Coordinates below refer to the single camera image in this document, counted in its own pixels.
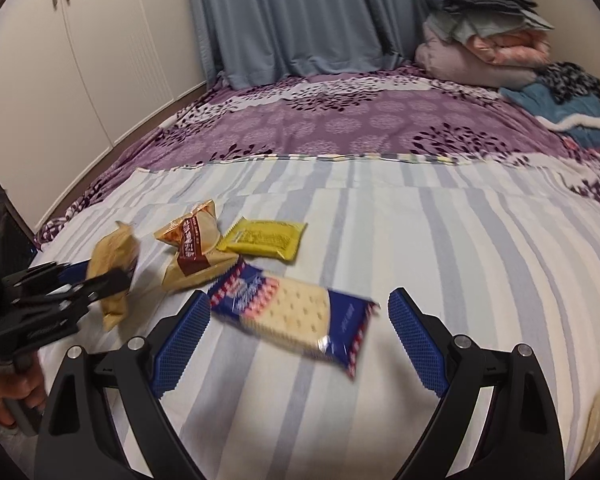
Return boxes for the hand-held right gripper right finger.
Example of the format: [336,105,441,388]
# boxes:
[387,287,566,480]

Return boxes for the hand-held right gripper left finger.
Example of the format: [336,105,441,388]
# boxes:
[34,289,212,480]

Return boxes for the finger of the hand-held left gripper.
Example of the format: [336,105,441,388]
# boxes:
[12,269,133,322]
[2,260,93,292]

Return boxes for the plain tan snack packet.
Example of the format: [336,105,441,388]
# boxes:
[86,221,141,332]

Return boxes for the brown label snack packet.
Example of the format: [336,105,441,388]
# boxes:
[153,200,241,293]

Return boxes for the blue cracker packet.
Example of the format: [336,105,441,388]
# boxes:
[207,261,381,380]

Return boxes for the yellow snack packet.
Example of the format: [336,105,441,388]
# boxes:
[215,217,308,264]

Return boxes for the person's left hand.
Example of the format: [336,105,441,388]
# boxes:
[0,355,48,428]

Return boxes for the blue white striped blanket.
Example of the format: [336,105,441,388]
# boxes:
[30,155,600,480]

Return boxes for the white wardrobe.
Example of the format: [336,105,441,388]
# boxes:
[0,0,208,231]

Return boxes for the purple floral bedsheet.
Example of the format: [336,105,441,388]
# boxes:
[32,62,600,253]

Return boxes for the blue fleece blanket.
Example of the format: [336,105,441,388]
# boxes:
[500,82,600,150]

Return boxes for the lilac folded duvet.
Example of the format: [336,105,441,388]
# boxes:
[414,25,538,91]

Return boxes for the black white patterned cloth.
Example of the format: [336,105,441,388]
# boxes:
[535,61,600,106]

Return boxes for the pink folded quilt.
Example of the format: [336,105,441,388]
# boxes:
[467,30,551,67]

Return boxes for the grey green folded sheet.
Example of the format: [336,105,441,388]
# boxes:
[425,9,554,44]

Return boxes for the blue grey curtain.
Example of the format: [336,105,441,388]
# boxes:
[182,0,516,88]

